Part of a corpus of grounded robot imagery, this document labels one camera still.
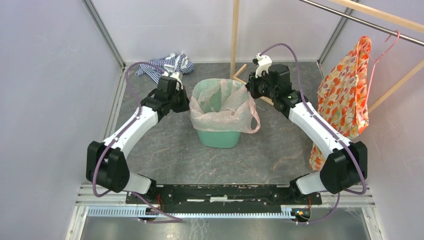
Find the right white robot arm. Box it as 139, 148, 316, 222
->
246, 64, 368, 204

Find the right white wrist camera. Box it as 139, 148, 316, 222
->
252, 53, 273, 78

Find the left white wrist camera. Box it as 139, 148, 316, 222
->
162, 71, 184, 90

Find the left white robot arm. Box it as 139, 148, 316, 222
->
86, 72, 189, 204

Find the pink plastic trash bag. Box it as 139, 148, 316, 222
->
189, 78, 261, 134

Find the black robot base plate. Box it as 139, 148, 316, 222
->
143, 184, 323, 214

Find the green trash bin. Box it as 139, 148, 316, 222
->
195, 129, 244, 149

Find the wooden clothes rack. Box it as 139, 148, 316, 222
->
230, 0, 424, 113

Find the metal hanging rod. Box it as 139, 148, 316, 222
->
299, 0, 424, 47

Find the slotted cable duct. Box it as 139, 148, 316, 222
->
86, 205, 299, 220

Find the floral orange garment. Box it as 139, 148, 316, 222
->
309, 35, 372, 172

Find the blue striped cloth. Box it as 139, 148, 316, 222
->
135, 52, 195, 84

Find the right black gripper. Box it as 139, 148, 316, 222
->
242, 69, 277, 100

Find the pink clothes hanger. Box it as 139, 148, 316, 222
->
365, 30, 401, 104

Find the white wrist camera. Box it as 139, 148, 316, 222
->
162, 71, 184, 90
252, 53, 273, 78

